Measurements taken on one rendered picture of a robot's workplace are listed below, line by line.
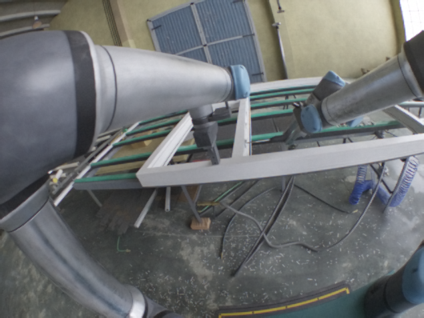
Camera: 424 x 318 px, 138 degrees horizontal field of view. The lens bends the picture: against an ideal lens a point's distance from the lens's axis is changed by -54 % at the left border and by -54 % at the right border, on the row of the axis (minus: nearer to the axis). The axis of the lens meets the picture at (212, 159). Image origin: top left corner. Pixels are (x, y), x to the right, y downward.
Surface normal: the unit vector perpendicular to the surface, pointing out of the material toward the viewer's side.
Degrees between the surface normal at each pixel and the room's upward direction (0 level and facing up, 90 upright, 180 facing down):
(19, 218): 132
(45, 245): 90
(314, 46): 90
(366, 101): 111
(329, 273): 0
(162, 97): 122
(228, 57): 90
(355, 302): 0
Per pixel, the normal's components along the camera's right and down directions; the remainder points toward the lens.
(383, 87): -0.92, 0.39
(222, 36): -0.18, 0.55
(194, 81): 0.91, 0.12
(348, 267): -0.25, -0.83
